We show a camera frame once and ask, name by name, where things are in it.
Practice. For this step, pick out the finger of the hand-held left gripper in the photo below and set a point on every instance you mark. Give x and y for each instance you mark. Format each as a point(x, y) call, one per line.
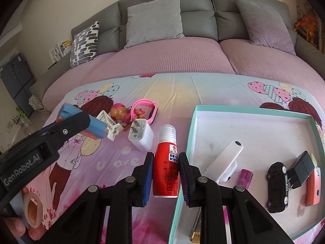
point(68, 128)

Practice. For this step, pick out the purple lighter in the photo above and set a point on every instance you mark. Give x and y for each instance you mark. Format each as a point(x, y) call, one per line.
point(245, 179)

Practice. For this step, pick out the grey sofa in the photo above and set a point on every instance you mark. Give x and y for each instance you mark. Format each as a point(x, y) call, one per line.
point(198, 5)

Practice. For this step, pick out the printed blanket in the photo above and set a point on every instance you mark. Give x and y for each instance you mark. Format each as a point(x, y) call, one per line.
point(165, 94)

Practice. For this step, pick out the pink watch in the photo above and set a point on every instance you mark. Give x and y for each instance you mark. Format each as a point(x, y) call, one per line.
point(149, 109)

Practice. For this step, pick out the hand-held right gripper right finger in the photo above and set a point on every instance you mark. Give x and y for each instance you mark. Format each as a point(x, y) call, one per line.
point(184, 183)

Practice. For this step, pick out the pink toy figure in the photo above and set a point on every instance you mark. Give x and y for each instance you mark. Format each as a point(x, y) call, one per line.
point(119, 113)

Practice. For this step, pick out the lilac pillow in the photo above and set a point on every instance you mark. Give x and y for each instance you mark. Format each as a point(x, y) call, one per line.
point(269, 28)

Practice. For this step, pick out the black charger plug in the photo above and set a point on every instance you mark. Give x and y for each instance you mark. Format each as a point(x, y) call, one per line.
point(302, 167)

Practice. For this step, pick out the black toy car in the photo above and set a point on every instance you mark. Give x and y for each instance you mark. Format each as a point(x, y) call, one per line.
point(276, 188)

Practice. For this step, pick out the dark cabinet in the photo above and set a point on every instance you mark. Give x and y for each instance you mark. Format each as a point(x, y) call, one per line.
point(15, 83)

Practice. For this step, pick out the white handheld device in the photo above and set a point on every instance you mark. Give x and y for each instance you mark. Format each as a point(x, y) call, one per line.
point(226, 162)

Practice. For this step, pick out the person's left hand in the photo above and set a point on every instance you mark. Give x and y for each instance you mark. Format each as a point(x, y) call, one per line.
point(15, 227)

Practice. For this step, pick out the red glue bottle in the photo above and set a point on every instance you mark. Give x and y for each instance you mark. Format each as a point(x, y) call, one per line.
point(166, 167)

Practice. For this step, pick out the white rack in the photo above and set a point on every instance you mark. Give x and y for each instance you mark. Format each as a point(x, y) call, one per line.
point(56, 52)

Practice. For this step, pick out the white hair clip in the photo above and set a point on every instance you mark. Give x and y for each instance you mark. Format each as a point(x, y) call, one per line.
point(111, 127)

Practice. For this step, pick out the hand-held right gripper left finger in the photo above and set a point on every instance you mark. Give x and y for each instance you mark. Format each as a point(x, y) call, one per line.
point(148, 183)

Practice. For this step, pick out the grey pillow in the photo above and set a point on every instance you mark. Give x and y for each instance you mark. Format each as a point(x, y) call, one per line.
point(155, 22)

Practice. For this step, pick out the white charger plug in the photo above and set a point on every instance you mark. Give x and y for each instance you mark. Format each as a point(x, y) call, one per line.
point(142, 134)

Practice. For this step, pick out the pink sofa cover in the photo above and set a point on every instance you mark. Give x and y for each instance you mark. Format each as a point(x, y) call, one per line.
point(165, 56)

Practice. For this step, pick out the teal rimmed white box lid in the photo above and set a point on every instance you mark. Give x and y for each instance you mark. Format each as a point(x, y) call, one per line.
point(254, 122)

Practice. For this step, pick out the black and white patterned pillow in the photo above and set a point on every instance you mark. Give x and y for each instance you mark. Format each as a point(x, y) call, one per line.
point(85, 44)

